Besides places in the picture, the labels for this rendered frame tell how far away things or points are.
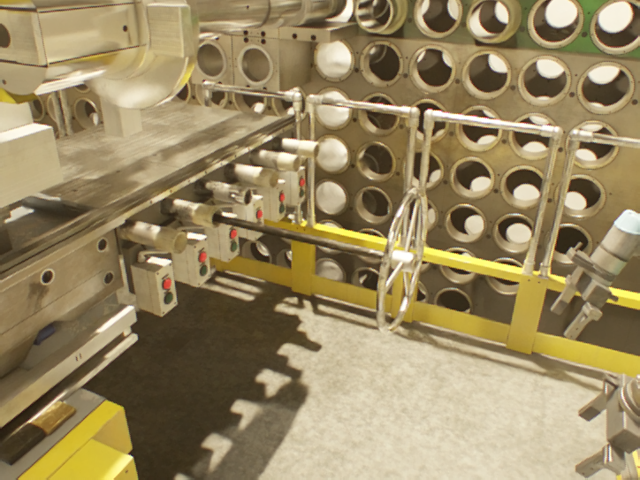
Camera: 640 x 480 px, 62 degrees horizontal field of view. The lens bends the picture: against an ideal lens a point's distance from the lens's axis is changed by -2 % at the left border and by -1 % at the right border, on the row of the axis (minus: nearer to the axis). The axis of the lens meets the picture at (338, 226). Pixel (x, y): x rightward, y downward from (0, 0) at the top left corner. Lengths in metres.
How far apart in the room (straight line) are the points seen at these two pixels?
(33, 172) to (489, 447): 1.70
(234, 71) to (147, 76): 1.82
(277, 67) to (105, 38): 1.86
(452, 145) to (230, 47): 1.31
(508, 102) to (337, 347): 1.52
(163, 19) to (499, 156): 2.22
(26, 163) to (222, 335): 1.48
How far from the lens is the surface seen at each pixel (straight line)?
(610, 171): 3.08
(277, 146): 2.24
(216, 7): 1.51
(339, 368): 2.38
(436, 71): 3.67
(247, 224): 1.58
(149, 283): 1.63
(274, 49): 2.96
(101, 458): 1.36
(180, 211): 1.68
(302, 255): 2.70
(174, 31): 1.19
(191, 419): 2.22
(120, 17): 1.21
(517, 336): 2.57
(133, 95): 1.35
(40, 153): 1.35
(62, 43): 1.11
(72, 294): 1.57
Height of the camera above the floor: 1.57
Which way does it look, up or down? 27 degrees down
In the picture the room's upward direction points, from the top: 2 degrees clockwise
